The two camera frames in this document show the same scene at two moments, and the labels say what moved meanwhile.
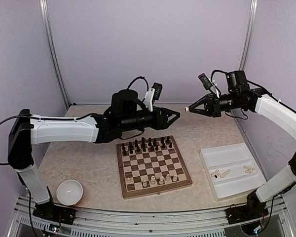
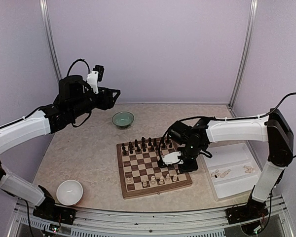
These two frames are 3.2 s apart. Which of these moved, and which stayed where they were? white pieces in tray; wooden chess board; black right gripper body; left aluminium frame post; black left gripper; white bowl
Moved: black right gripper body; black left gripper
Stayed: white bowl; wooden chess board; white pieces in tray; left aluminium frame post
